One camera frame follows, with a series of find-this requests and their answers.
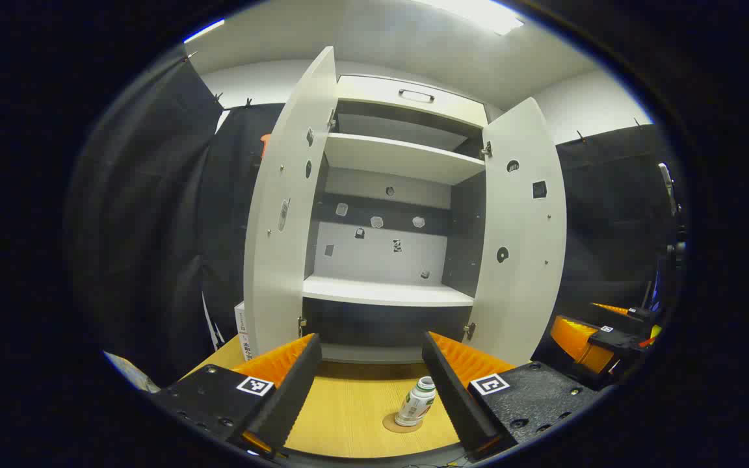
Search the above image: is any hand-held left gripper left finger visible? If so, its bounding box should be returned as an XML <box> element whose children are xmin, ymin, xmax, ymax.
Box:
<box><xmin>150</xmin><ymin>333</ymin><xmax>323</xmax><ymax>459</ymax></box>

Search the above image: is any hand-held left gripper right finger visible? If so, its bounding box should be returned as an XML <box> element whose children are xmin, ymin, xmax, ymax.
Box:
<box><xmin>421</xmin><ymin>330</ymin><xmax>609</xmax><ymax>462</ymax></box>

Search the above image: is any white plastic bottle green label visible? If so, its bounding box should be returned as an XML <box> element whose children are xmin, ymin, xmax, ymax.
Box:
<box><xmin>394</xmin><ymin>376</ymin><xmax>438</xmax><ymax>428</ymax></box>

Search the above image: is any round cork coaster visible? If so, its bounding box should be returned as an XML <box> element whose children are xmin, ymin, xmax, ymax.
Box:
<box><xmin>382</xmin><ymin>413</ymin><xmax>424</xmax><ymax>434</ymax></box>

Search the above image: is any white book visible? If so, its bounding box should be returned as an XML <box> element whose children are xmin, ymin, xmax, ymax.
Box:
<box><xmin>235</xmin><ymin>301</ymin><xmax>256</xmax><ymax>362</ymax></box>

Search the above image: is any silver device on dark stand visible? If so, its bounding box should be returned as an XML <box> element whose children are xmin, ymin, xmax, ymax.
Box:
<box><xmin>657</xmin><ymin>162</ymin><xmax>687</xmax><ymax>313</ymax></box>

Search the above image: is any white cabinet with dark interior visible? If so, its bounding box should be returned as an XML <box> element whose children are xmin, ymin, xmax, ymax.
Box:
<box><xmin>302</xmin><ymin>73</ymin><xmax>487</xmax><ymax>365</ymax></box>

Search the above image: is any white cabinet drawer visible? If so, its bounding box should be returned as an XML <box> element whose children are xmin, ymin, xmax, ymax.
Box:
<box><xmin>337</xmin><ymin>75</ymin><xmax>487</xmax><ymax>127</ymax></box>

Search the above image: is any ceiling light panel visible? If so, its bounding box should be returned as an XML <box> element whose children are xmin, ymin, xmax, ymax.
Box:
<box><xmin>414</xmin><ymin>0</ymin><xmax>525</xmax><ymax>36</ymax></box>

